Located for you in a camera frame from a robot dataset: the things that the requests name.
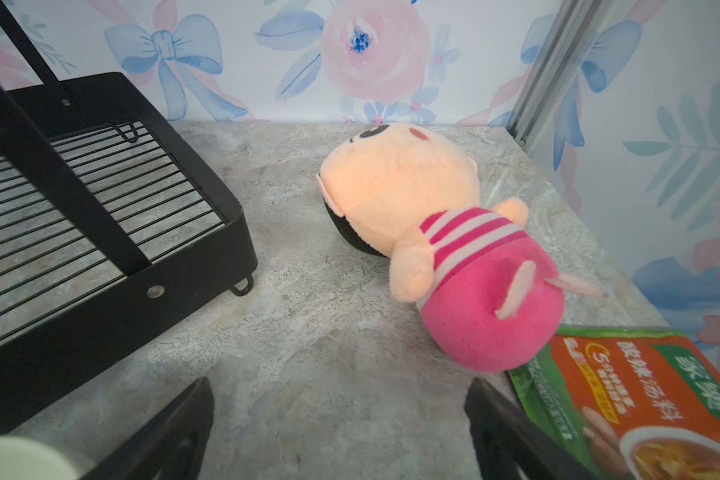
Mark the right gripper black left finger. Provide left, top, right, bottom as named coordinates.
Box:
left=83, top=377, right=215, bottom=479

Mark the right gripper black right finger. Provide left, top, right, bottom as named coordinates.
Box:
left=464, top=378, right=594, bottom=480

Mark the cream speckled bowl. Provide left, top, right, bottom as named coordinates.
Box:
left=0, top=436, right=83, bottom=479

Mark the black wire dish rack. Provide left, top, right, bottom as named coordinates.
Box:
left=0, top=1, right=258, bottom=435

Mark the green red soup packet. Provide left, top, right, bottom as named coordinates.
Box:
left=509, top=327, right=720, bottom=479

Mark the pink plush doll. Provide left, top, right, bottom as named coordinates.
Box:
left=318, top=123, right=600, bottom=373

